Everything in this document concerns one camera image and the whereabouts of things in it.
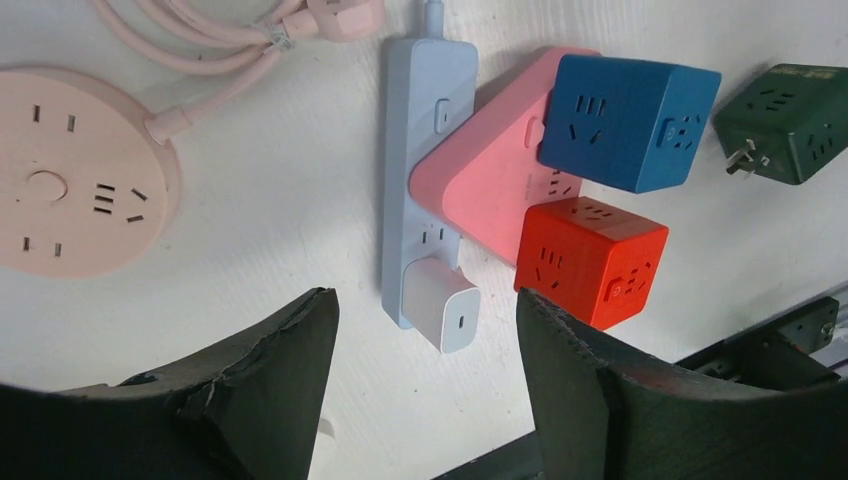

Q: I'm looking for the dark green cube socket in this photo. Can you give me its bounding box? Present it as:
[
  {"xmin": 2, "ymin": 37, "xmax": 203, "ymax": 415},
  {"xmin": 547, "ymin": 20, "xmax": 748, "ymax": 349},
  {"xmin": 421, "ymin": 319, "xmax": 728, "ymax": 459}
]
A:
[{"xmin": 713, "ymin": 63, "xmax": 847, "ymax": 185}]

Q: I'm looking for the pink coiled cable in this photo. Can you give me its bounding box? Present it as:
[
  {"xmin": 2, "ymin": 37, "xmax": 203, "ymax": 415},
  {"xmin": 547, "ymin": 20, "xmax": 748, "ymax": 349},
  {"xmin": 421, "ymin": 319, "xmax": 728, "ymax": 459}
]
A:
[{"xmin": 89, "ymin": 0, "xmax": 387, "ymax": 146}]

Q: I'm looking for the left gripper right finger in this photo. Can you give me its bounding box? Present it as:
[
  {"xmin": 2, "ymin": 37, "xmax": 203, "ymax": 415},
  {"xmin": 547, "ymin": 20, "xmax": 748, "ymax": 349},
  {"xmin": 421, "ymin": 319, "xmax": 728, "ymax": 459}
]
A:
[{"xmin": 516, "ymin": 288, "xmax": 848, "ymax": 480}]

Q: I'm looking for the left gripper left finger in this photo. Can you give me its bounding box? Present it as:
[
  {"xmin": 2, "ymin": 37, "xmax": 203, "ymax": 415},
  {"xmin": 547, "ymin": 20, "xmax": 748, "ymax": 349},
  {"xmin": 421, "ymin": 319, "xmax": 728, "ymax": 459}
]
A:
[{"xmin": 1, "ymin": 288, "xmax": 340, "ymax": 479}]

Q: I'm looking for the pink power strip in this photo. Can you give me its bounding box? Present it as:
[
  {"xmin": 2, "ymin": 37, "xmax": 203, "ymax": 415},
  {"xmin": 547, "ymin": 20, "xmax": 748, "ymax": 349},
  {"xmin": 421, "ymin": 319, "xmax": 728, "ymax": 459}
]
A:
[{"xmin": 410, "ymin": 47, "xmax": 585, "ymax": 266}]

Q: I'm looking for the small white usb charger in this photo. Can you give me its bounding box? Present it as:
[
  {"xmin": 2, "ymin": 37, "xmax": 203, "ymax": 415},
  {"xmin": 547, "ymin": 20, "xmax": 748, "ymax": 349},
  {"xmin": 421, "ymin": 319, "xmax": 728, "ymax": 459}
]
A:
[{"xmin": 401, "ymin": 257, "xmax": 482, "ymax": 354}]

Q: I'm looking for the light blue power strip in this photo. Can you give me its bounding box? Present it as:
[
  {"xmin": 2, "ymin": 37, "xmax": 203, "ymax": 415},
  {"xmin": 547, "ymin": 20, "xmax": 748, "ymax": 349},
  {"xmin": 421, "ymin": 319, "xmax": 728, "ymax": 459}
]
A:
[{"xmin": 380, "ymin": 38, "xmax": 479, "ymax": 329}]

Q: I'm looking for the blue cube socket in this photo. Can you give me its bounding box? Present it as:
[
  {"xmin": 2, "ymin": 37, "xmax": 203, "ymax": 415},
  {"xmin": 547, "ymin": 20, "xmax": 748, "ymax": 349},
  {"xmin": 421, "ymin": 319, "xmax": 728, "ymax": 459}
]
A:
[{"xmin": 539, "ymin": 54, "xmax": 722, "ymax": 194}]

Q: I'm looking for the round pink socket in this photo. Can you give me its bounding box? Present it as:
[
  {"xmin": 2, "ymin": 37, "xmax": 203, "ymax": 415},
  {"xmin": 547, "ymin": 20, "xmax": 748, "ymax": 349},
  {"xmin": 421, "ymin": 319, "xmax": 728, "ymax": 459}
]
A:
[{"xmin": 1, "ymin": 67, "xmax": 182, "ymax": 278}]

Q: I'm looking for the red cube socket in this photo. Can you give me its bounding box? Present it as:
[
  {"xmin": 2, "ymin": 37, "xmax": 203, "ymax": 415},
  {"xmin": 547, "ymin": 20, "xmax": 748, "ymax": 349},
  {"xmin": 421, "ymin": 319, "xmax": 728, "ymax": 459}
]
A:
[{"xmin": 514, "ymin": 197, "xmax": 669, "ymax": 330}]

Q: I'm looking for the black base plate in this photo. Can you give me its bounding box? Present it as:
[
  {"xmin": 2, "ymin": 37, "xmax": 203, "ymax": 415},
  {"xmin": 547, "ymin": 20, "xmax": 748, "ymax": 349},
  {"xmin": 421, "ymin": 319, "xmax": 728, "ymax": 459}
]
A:
[{"xmin": 437, "ymin": 296, "xmax": 848, "ymax": 480}]

